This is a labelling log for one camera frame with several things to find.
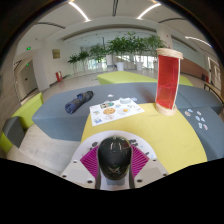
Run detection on red fire extinguisher cabinet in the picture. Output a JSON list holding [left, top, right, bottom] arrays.
[[55, 70, 63, 83]]

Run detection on red panel tower wooden ends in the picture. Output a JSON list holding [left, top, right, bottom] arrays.
[[154, 47, 184, 117]]

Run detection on white sticker sheet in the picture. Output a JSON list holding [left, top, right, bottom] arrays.
[[89, 97, 146, 127]]

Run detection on lime green upholstered seat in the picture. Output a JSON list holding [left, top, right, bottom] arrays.
[[0, 92, 44, 154], [179, 74, 194, 87], [97, 70, 158, 86]]

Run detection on small dark grey ottoman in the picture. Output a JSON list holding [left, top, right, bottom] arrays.
[[2, 115, 26, 149]]

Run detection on black computer mouse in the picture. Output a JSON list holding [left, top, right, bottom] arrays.
[[97, 135, 133, 181]]

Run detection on long grey upholstered seat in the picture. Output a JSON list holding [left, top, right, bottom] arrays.
[[32, 82, 181, 143]]

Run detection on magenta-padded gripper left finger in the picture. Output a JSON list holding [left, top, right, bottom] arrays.
[[60, 145, 102, 190]]

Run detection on group of ceiling light strips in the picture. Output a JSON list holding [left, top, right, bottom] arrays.
[[68, 0, 214, 48]]

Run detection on brown wall plaque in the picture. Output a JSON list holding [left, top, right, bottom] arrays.
[[51, 49, 61, 60]]

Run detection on group of small stickers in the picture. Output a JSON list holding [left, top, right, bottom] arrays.
[[184, 108, 209, 132]]

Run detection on row of potted plants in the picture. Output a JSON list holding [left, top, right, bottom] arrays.
[[67, 32, 166, 73]]

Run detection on wooden bench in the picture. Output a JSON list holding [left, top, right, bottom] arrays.
[[203, 81, 224, 104]]

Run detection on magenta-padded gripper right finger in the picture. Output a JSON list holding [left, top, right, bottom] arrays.
[[128, 143, 170, 190]]

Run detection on dark door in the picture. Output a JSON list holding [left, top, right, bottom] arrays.
[[18, 61, 39, 101]]

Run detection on folded dark blue umbrella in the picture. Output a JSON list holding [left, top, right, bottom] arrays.
[[64, 90, 95, 115]]

